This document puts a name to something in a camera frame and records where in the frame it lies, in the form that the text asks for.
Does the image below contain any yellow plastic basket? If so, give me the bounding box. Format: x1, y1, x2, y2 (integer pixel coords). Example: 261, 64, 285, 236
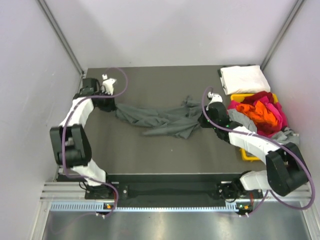
229, 92, 280, 163

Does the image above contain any slotted grey cable duct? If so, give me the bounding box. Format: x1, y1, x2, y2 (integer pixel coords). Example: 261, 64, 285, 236
49, 200, 250, 214

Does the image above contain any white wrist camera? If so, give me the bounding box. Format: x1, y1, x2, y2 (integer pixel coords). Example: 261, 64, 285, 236
101, 74, 117, 96
207, 91, 223, 105

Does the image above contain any pink t shirt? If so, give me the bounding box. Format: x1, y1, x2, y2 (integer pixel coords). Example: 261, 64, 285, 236
227, 100, 285, 137

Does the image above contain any right aluminium corner post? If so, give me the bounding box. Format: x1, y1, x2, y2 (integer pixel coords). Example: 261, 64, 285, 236
260, 0, 306, 71

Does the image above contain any folded white t shirt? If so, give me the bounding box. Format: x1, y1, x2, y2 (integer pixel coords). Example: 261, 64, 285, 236
218, 65, 271, 96

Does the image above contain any dark grey t shirt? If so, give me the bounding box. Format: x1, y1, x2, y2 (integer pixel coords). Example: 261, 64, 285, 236
115, 96, 202, 139

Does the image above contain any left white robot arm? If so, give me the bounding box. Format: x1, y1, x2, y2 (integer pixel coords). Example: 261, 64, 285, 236
49, 74, 117, 199

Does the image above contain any orange t shirt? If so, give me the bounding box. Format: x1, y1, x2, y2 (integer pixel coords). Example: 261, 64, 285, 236
236, 100, 278, 127

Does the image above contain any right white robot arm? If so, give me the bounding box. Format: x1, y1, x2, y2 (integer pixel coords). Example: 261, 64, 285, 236
198, 102, 311, 198

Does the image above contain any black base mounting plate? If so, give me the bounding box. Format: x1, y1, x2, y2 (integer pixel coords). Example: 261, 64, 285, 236
84, 173, 266, 208

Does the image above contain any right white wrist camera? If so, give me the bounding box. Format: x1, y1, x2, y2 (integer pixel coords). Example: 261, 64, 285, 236
207, 91, 223, 105

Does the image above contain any dark red t shirt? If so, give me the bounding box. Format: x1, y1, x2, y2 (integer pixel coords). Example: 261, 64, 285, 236
241, 91, 274, 106

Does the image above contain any aluminium corner post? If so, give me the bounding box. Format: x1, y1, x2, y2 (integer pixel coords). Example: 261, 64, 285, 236
36, 0, 85, 77
260, 0, 306, 71

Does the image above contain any left aluminium corner post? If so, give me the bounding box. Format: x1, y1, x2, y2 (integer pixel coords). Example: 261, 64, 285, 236
36, 0, 85, 77

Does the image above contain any light grey t shirt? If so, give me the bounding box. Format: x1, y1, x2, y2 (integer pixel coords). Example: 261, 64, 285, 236
227, 108, 300, 146

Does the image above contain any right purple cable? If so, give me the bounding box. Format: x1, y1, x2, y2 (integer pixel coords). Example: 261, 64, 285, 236
201, 86, 315, 217

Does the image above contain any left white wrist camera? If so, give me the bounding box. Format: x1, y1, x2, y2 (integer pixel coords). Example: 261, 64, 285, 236
101, 74, 117, 96

